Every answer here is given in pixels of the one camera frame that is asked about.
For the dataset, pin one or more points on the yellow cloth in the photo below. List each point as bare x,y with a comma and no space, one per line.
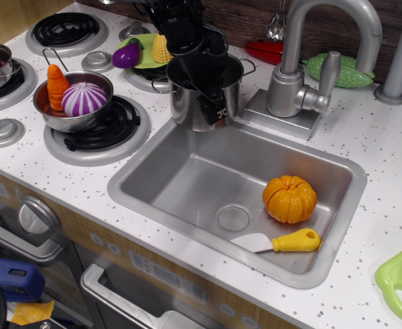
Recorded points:
28,313

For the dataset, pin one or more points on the stove burner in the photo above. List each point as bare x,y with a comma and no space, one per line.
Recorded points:
19,87
68,33
118,137
149,80

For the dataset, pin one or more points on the silver toy sink basin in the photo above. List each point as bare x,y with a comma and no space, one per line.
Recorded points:
209,185

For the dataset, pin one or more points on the silver dishwasher door handle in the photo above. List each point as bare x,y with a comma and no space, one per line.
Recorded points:
126,309

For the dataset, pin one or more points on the silver toy faucet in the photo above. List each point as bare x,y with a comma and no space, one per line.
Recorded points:
300,92

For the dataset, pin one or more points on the front right stove burner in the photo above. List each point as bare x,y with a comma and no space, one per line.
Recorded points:
118,137

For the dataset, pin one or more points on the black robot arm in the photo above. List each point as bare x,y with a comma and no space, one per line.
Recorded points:
179,21

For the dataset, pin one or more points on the orange toy pumpkin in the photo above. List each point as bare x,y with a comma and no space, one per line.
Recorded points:
289,199

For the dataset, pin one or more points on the silver stove knob middle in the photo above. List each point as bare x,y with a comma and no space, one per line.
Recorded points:
97,61

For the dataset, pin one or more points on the yellow handled toy knife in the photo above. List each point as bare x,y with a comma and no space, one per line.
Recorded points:
303,240

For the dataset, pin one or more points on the red toy pepper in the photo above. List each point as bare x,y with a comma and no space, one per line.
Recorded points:
270,52

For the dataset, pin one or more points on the silver oven door handle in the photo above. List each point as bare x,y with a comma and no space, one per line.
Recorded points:
44,255

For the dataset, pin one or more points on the steel pan with handle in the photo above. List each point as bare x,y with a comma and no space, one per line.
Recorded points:
58,120

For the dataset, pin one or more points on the silver stove knob front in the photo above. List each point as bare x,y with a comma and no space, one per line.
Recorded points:
11,131

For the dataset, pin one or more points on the purple white toy onion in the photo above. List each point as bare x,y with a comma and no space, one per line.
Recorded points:
83,98

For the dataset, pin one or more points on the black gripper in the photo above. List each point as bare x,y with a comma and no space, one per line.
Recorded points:
204,62

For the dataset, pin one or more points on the hanging silver utensil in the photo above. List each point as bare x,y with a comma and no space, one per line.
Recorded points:
277,25

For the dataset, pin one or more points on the yellow toy corn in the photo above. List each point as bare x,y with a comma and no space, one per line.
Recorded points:
160,53

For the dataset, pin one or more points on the blue plastic device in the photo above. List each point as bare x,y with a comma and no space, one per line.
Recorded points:
20,281

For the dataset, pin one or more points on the silver stove knob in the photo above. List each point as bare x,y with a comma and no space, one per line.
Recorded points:
132,30
97,61
11,131

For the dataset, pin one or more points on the front left stove burner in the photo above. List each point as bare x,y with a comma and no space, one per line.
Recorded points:
19,87

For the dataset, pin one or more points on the silver oven dial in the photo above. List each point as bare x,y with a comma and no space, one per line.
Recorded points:
35,217

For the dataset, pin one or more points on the green toy bitter gourd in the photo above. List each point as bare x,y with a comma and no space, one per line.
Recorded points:
349,76

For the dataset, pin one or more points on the back right stove burner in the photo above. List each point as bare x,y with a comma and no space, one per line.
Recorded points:
149,80

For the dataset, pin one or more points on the silver stove knob back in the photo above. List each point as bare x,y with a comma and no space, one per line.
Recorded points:
132,30

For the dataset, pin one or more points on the green toy plate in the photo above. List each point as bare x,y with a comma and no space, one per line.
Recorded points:
147,42

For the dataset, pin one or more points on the orange toy carrot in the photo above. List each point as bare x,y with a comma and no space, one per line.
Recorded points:
57,84

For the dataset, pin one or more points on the purple toy eggplant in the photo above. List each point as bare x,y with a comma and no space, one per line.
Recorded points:
129,55

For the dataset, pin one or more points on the tall steel pot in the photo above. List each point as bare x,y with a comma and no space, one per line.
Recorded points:
185,109

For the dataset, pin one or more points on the back left stove burner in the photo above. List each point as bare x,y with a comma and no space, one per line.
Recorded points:
68,33

